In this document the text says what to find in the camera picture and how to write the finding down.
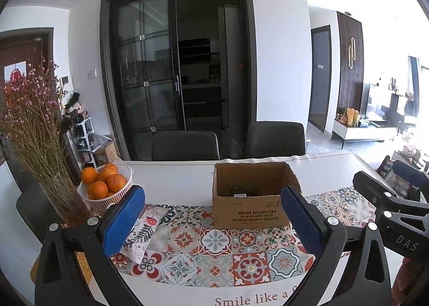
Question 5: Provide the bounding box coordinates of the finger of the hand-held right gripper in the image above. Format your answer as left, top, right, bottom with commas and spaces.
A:
392, 160, 429, 204
353, 171, 399, 213

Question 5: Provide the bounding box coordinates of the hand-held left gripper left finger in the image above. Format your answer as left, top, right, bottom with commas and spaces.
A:
35, 184, 146, 306

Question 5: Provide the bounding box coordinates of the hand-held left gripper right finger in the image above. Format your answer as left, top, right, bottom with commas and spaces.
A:
281, 185, 393, 306

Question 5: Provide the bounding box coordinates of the brown cardboard box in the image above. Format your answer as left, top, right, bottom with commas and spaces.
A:
212, 158, 304, 229

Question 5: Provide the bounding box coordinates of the black handheld radio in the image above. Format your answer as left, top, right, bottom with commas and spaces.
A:
228, 185, 256, 198

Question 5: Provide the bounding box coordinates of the person's right forearm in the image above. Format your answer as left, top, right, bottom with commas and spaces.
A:
392, 256, 429, 306

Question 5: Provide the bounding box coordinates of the chair with plaid cushion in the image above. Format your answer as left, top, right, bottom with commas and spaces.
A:
375, 155, 421, 201

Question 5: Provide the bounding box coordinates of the floral print cloth pouch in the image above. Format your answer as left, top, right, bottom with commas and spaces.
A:
120, 205, 175, 264

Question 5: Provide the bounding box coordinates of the white slotted fruit basket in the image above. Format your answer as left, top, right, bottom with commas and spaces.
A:
77, 163, 135, 211

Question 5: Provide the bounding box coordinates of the orange fruit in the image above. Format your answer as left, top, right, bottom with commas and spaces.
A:
87, 181, 109, 199
107, 173, 128, 192
81, 167, 98, 184
99, 163, 119, 181

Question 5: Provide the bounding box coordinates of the white television cabinet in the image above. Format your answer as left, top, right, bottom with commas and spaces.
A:
332, 118, 398, 150

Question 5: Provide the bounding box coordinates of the clear glass vase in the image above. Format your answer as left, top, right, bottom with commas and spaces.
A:
38, 172, 91, 226

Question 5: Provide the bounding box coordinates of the small cardboard carton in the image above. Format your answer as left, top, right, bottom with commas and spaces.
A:
92, 135, 118, 166

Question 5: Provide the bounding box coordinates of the patterned tile-print table mat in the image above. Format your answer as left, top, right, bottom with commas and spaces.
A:
110, 187, 378, 306

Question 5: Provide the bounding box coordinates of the dark grey dining chair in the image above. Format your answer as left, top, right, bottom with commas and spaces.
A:
245, 121, 306, 159
151, 131, 220, 161
16, 185, 64, 236

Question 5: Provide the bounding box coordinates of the white shoe rack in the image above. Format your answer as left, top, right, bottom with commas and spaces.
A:
65, 117, 96, 167

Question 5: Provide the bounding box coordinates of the dark grey interior door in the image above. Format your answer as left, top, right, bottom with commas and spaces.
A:
310, 25, 332, 134

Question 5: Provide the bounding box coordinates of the plush toys pile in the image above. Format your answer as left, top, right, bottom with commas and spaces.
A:
62, 92, 88, 123

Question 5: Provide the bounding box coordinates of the dried pink flower bouquet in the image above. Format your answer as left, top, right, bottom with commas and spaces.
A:
0, 56, 79, 189

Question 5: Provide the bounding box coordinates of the black framed sliding glass door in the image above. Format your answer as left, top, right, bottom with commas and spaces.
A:
100, 0, 258, 162

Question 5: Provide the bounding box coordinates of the grey refrigerator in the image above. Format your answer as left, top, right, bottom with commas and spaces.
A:
218, 4, 245, 129

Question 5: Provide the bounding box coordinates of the red door ornament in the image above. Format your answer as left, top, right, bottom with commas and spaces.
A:
9, 69, 26, 87

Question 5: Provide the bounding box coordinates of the black range hood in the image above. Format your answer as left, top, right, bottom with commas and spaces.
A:
177, 38, 212, 58

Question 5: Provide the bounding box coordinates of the brown wooden entrance door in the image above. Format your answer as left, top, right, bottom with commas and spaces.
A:
0, 27, 54, 166

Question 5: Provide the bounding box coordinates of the dark slatted wall panel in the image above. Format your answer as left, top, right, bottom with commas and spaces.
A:
336, 11, 364, 122

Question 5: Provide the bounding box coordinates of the gold loop wall ornament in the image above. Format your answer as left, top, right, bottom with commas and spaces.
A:
347, 37, 356, 68

